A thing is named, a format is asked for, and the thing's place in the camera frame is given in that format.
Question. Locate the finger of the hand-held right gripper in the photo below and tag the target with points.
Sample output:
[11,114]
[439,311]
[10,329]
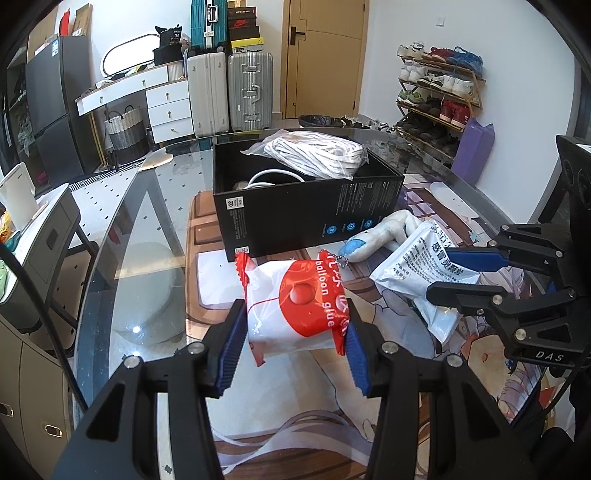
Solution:
[461,294]
[475,261]

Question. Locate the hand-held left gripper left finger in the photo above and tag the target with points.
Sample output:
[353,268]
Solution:
[231,350]

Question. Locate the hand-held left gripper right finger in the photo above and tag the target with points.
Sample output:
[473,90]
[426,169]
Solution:
[358,355]

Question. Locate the white medicine packet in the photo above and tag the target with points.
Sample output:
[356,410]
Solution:
[415,272]

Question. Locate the red white packet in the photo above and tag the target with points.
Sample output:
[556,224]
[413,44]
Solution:
[291,304]

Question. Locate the black cardboard box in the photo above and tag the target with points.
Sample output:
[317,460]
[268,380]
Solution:
[286,217]

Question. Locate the printed table mat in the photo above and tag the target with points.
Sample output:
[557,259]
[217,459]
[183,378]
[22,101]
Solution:
[286,415]

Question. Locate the white plush toy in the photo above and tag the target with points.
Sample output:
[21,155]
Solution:
[388,230]

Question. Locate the purple bag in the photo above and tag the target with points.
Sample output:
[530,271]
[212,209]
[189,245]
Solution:
[475,152]

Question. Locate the wooden shoe rack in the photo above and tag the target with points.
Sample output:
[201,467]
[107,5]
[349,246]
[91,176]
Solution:
[478,87]

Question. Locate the pile of shoes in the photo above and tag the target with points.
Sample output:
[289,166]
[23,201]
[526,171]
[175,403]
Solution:
[369,124]

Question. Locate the rows of sneakers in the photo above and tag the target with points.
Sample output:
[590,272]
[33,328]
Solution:
[438,83]

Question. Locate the beige drawer cabinet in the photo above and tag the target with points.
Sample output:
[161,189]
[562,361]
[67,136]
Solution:
[32,392]

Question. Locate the black white patterned rug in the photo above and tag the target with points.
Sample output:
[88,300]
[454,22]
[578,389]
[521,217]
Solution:
[106,174]

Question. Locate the woven laundry basket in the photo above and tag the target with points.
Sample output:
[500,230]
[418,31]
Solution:
[124,131]

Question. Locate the white drawer cabinet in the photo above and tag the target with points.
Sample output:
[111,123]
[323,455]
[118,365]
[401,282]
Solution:
[171,110]

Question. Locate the wooden door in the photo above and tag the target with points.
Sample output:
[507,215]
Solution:
[323,60]

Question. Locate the white suitcase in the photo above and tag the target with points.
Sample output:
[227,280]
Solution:
[207,94]

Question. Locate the silver suitcase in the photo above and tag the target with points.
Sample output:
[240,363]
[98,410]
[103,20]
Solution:
[249,92]

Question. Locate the white vanity desk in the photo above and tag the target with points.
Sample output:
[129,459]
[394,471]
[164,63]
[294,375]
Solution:
[120,90]

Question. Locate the black yellow shoe box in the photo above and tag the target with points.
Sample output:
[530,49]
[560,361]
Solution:
[245,44]

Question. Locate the black bag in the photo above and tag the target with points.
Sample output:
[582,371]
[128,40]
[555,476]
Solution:
[168,46]

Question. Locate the dark grey fridge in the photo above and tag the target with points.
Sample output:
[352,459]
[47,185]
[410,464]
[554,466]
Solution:
[55,92]

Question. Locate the oval mirror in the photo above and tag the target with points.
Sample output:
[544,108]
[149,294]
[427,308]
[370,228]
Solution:
[131,53]

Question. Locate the teal suitcase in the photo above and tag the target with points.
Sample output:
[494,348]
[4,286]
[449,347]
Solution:
[203,25]

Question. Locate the black red shoe box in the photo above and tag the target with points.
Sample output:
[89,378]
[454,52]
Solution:
[244,23]

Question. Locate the brown cardboard box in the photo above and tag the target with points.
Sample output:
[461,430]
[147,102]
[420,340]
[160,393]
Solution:
[82,21]

